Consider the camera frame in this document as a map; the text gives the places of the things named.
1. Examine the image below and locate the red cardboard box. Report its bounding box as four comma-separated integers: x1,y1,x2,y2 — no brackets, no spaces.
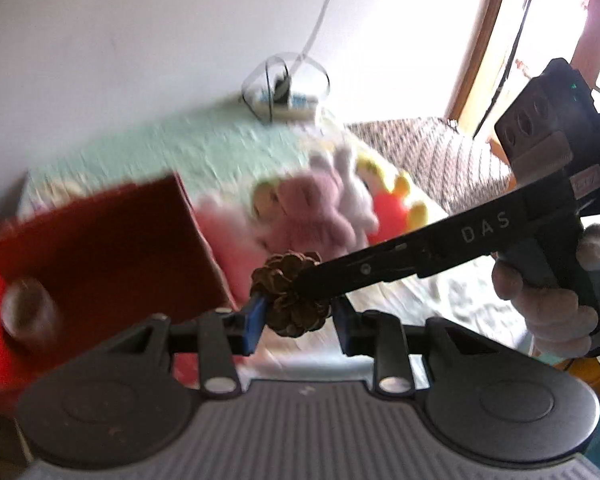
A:
0,172,241,397

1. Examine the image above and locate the yellow and red plush toy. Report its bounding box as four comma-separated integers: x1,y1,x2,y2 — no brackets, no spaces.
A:
355,155,431,242

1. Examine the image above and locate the white printed blanket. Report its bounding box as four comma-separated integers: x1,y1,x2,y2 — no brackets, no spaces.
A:
375,254,532,358

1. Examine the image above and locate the wooden window frame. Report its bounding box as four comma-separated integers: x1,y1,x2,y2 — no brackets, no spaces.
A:
444,0,532,137

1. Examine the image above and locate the printed tape roll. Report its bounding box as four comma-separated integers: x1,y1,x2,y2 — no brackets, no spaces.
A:
0,276,63,352

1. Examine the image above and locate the tan plush toy head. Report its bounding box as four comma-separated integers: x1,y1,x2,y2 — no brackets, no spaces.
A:
252,180,287,222

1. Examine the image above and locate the brown pine cone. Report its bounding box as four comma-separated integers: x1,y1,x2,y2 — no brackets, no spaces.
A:
250,251,331,339

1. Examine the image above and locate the white cable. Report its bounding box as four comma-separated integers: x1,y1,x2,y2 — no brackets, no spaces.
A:
299,0,351,62

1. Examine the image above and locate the white plush bunny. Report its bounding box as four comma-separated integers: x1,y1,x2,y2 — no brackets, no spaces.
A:
330,147,381,234

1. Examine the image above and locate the pale green bed sheet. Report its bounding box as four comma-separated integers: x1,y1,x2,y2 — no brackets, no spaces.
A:
18,94,351,222

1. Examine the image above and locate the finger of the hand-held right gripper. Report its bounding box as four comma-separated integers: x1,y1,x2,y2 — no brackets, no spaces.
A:
294,230,421,307

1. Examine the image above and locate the white power strip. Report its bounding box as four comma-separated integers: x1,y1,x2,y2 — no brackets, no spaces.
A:
252,87,321,122

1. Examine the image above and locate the person's right hand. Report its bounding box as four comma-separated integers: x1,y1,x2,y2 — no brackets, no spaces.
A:
491,221,600,359

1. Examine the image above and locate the pink plush bunny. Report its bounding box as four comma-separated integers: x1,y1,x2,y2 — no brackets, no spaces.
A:
274,152,361,262

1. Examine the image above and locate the black window cable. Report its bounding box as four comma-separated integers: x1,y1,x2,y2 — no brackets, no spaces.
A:
472,0,539,139

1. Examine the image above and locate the brown striped cushion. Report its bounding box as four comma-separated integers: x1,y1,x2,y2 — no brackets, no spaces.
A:
347,116,519,222

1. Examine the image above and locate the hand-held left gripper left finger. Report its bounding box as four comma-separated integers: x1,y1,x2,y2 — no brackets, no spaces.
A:
130,296,269,402

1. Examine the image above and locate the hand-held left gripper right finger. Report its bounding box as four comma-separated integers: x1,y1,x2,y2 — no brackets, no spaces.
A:
331,299,483,397

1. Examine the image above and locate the pink fluffy plush toy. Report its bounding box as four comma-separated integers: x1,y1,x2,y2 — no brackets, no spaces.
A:
192,194,277,312

